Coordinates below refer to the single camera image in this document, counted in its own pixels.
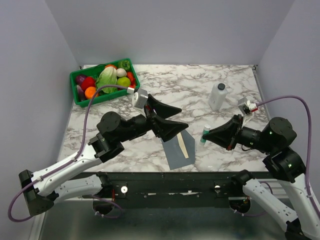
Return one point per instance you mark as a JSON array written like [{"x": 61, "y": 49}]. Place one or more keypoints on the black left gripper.
[{"x": 161, "y": 128}]

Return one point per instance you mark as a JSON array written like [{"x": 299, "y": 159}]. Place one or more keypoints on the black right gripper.
[{"x": 226, "y": 134}]

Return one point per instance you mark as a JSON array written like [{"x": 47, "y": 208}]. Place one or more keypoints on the green white glue stick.
[{"x": 205, "y": 130}]

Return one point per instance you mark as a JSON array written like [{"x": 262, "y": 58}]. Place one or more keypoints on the beige letter paper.
[{"x": 182, "y": 145}]

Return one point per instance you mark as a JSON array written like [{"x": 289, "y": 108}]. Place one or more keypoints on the grey envelope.
[{"x": 174, "y": 155}]

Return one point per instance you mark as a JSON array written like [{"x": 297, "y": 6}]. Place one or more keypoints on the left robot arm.
[{"x": 44, "y": 188}]

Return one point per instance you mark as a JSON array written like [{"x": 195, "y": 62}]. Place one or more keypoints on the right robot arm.
[{"x": 300, "y": 222}]

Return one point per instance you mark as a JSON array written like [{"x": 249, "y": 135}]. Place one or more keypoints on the white plastic bottle black cap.
[{"x": 217, "y": 96}]

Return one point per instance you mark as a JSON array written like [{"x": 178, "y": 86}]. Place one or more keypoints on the orange carrot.
[{"x": 132, "y": 79}]

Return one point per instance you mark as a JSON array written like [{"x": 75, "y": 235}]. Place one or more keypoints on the green apple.
[{"x": 123, "y": 81}]

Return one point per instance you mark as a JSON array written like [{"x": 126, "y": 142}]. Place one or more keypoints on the white mushroom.
[{"x": 121, "y": 72}]

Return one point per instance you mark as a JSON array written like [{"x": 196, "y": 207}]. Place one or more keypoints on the green plastic vegetable bin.
[{"x": 94, "y": 72}]

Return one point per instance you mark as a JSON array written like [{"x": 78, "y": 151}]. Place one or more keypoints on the green bell pepper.
[{"x": 124, "y": 64}]

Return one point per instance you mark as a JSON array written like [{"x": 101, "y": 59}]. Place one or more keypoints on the green lettuce leaf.
[{"x": 107, "y": 77}]

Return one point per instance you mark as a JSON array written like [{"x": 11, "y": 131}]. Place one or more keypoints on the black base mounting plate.
[{"x": 135, "y": 190}]

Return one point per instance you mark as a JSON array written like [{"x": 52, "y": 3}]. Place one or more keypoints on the orange fruit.
[{"x": 90, "y": 92}]

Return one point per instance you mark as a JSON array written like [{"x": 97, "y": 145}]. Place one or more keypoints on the red tomato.
[{"x": 87, "y": 83}]

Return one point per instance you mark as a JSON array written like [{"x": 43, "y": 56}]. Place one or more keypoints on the purple eggplant slice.
[{"x": 80, "y": 94}]

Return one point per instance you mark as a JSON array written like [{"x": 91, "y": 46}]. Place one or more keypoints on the purple onion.
[{"x": 79, "y": 79}]

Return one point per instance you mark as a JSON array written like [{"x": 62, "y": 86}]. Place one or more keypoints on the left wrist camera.
[{"x": 139, "y": 98}]

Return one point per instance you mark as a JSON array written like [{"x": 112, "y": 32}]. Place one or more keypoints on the aluminium frame rail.
[{"x": 71, "y": 189}]

